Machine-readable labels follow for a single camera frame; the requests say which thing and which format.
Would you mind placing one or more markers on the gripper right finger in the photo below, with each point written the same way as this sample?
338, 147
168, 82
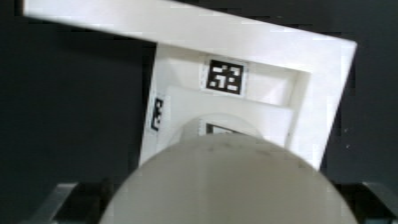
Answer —
372, 201

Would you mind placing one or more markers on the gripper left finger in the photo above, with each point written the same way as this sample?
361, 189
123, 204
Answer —
75, 203

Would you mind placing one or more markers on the white lamp bulb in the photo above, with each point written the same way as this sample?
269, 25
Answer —
224, 179

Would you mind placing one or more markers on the white lamp base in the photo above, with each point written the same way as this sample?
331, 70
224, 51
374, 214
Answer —
217, 95

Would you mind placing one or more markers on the white U-shaped fence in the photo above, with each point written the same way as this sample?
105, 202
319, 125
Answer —
184, 26

